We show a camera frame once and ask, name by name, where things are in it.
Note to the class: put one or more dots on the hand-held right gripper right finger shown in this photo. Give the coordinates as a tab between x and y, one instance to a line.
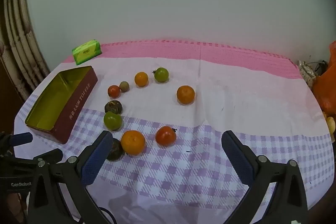
236	158

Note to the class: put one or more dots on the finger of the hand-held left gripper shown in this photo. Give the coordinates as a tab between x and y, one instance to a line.
52	155
22	138

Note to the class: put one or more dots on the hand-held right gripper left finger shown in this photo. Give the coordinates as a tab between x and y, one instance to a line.
95	161

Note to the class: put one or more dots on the dark brown round fruit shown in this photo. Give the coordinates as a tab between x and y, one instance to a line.
113	107
117	151

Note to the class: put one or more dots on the medium orange tangerine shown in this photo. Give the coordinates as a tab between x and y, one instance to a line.
132	142

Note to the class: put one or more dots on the green tangerine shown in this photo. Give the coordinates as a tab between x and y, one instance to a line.
112	121

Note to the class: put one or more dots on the gold metal tray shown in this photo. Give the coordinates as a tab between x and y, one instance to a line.
76	106

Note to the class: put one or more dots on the large red tomato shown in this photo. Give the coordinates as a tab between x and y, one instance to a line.
165	136

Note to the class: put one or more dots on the large orange tangerine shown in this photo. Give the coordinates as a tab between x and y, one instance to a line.
185	95

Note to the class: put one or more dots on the pink purple checked tablecloth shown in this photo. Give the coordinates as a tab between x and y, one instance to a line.
210	113

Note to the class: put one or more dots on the small red tomato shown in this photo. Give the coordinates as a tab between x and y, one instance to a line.
114	91

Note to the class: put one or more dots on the small brownish round fruit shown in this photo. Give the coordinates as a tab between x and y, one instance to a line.
124	86

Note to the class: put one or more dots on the small orange tangerine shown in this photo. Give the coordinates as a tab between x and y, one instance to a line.
141	79

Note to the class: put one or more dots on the beige patterned curtain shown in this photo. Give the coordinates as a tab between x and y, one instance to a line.
21	43

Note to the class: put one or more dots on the yellow fruit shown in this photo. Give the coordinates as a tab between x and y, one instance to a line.
331	123

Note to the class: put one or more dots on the green tissue pack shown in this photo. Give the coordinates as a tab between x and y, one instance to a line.
86	52

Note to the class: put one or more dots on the green tomato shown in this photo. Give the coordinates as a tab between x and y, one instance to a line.
161	75

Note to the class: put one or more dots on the crumpled silver wrapper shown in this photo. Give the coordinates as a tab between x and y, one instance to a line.
305	71

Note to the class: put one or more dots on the orange plastic bag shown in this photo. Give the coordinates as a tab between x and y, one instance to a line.
326	92

